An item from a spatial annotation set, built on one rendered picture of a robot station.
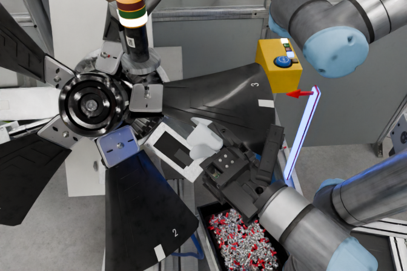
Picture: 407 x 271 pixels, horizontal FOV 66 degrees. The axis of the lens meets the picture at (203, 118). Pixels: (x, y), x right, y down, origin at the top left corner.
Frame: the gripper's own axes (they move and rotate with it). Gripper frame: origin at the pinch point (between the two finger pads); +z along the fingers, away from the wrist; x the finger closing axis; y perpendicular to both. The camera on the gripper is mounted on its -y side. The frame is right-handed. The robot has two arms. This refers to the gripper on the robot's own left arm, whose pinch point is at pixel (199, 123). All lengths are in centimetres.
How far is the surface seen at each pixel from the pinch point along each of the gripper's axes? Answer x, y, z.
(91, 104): -6.3, 14.0, 13.0
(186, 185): 112, -16, 46
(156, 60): -11.0, 1.2, 8.9
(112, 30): -11.3, 2.1, 22.4
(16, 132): 5.3, 28.3, 30.2
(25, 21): 19, 7, 101
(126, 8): -21.8, 3.3, 9.8
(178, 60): 35, -31, 54
